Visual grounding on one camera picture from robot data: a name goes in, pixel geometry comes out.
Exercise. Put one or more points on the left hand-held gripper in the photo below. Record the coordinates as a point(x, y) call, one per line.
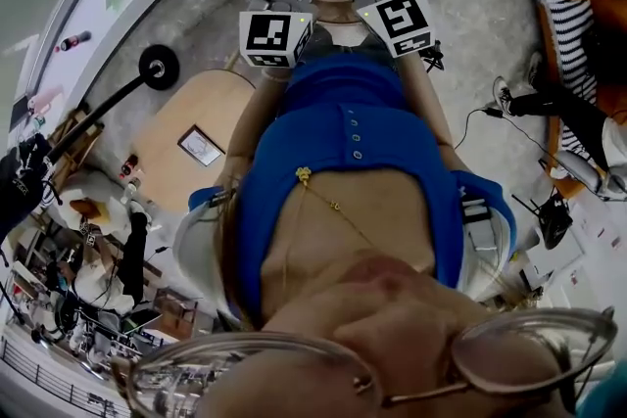
point(264, 36)

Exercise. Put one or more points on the small framed deer picture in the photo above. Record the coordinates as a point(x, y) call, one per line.
point(201, 146)

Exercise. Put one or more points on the person's left forearm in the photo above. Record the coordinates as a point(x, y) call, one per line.
point(250, 112)

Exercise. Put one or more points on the person's right forearm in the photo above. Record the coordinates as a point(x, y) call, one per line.
point(431, 103)

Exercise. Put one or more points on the blue knit top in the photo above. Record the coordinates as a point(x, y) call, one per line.
point(343, 83)

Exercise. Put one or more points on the oval wooden table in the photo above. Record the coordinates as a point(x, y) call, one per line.
point(196, 103)

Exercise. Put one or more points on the black floor lamp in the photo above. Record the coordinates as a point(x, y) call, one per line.
point(158, 66)

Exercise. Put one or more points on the white long cabinet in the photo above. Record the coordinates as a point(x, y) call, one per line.
point(88, 14)

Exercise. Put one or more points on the black white striped blanket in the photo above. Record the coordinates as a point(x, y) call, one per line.
point(563, 24)

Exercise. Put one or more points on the red label dark bottle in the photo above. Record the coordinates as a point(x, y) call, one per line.
point(128, 165)

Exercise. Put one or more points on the clear plastic bottle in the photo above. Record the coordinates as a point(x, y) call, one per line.
point(131, 185)

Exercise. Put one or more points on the black bag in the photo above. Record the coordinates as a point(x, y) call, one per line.
point(607, 59)

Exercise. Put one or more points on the pink bottle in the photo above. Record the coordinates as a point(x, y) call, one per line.
point(46, 99)

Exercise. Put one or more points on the wooden side rack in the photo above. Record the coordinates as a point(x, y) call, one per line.
point(73, 152)

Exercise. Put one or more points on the white fluffy pouf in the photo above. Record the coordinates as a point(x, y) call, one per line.
point(115, 210)

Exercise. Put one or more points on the black handbag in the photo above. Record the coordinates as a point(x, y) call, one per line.
point(556, 218)

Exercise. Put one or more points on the black jacket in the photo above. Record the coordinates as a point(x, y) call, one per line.
point(19, 181)

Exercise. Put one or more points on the person's head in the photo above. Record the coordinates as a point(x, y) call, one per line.
point(392, 308)

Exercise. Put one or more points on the brown wooden cabinet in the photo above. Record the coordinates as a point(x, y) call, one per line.
point(176, 313)

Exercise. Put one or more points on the black metal railing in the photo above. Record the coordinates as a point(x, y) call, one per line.
point(49, 379)

